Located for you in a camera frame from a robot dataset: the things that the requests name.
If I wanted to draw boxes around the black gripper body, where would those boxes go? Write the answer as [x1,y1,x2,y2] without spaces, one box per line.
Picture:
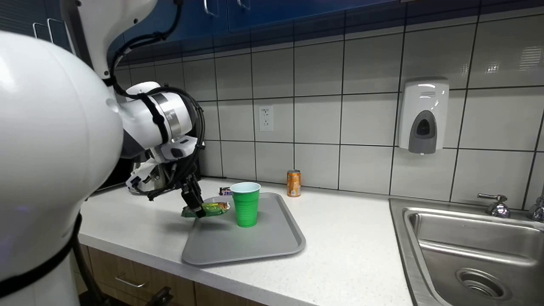
[164,151,200,186]

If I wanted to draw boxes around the green granola bar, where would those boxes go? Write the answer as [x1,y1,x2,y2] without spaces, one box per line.
[179,200,232,220]

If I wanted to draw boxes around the grey plastic tray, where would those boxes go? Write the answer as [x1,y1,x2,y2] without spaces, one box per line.
[179,190,307,268]

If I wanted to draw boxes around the green plastic cup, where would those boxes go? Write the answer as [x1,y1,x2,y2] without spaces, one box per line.
[227,179,263,229]

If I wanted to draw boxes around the orange soda can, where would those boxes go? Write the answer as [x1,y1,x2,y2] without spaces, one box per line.
[285,168,304,198]

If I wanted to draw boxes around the wooden lower cabinet drawers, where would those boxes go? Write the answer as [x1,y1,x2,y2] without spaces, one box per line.
[72,242,268,306]

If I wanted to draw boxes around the blue upper cabinets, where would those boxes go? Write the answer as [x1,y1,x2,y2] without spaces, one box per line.
[0,0,544,71]

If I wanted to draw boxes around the stainless steel sink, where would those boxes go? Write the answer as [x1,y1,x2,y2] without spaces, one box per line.
[389,196,544,306]

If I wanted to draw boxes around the chrome faucet knob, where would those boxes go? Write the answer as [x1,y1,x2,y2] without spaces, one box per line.
[475,191,511,219]

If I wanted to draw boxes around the chrome sink faucet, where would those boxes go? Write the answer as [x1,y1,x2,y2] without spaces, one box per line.
[526,188,544,222]

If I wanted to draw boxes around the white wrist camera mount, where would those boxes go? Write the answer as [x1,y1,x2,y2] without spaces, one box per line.
[123,159,173,196]

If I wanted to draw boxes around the white wall outlet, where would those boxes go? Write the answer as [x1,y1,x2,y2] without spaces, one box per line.
[256,103,276,135]

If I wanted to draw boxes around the metal drawer handle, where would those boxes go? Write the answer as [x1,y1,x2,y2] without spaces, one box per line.
[113,275,145,290]

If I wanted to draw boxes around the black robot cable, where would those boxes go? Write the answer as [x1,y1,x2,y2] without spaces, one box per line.
[103,0,207,202]

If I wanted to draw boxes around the white wall soap dispenser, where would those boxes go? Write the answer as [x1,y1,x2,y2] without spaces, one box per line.
[397,77,450,156]

